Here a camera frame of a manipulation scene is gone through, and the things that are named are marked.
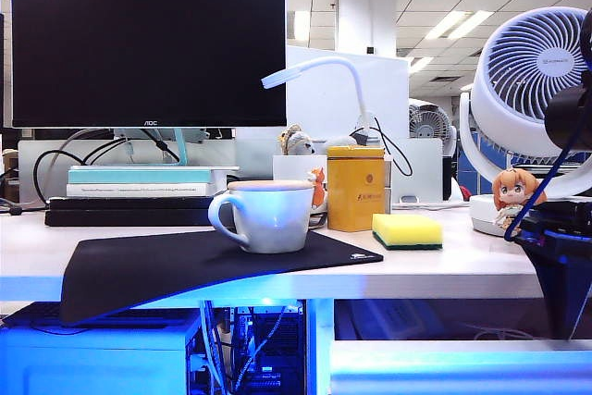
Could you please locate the black flat case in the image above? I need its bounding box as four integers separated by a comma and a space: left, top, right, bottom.
48, 196, 218, 212
44, 209, 218, 228

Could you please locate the white computer cable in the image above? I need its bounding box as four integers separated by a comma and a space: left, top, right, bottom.
199, 300, 232, 395

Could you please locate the dark right arm cable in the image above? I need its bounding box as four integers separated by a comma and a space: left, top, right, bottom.
503, 130, 577, 243

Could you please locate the white office partition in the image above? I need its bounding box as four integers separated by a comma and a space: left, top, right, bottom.
285, 45, 411, 142

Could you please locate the black Corsair mouse pad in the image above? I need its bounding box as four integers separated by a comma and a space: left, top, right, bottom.
58, 229, 384, 326

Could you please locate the grey soft toy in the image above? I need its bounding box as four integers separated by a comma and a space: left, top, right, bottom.
323, 134, 360, 149

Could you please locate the black looped monitor cable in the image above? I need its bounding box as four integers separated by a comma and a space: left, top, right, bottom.
31, 149, 93, 205

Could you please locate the grey mini drawer organizer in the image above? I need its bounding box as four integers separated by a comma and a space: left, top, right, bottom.
382, 156, 394, 218

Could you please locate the black lamp cable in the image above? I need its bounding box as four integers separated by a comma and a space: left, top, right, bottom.
372, 117, 413, 178

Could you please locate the white background fan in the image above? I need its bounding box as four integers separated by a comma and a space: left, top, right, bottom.
407, 98, 457, 155

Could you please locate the white computer case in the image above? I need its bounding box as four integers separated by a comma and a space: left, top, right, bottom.
0, 320, 201, 395

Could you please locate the yellow tea tin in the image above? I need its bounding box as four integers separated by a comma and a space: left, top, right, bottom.
327, 145, 386, 233

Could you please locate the silver flat panel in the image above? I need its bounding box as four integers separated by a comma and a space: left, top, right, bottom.
390, 138, 444, 205

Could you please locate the light teal monitor stand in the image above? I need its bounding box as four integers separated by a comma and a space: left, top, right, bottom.
68, 128, 240, 172

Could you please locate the white flexible desk lamp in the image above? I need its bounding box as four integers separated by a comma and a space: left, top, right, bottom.
261, 56, 378, 146

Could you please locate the open black computer chassis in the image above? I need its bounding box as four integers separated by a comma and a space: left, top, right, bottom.
228, 302, 307, 395

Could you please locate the white book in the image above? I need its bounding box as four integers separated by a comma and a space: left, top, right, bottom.
66, 183, 218, 198

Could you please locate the teal book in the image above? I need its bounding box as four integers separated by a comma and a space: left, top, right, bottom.
68, 167, 214, 186

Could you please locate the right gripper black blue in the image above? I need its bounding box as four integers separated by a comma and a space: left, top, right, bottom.
516, 199, 592, 339

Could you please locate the small orange fox figurine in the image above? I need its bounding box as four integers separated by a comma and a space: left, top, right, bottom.
305, 166, 329, 210

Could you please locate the white ceramic mug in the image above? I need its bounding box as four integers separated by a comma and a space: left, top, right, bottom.
207, 181, 315, 255

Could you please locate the yellow green cleaning sponge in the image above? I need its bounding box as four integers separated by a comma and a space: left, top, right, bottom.
372, 213, 443, 251

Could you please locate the stack of books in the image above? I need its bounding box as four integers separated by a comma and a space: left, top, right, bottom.
18, 138, 274, 204

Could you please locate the black AOC computer monitor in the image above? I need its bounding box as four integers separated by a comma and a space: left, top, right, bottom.
9, 0, 288, 130

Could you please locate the beige plush animal toy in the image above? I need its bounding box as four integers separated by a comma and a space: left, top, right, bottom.
278, 124, 318, 156

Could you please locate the orange-haired anime girl figurine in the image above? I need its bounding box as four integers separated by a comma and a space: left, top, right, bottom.
490, 168, 548, 240

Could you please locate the white desk fan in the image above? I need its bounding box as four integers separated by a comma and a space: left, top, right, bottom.
458, 6, 592, 235

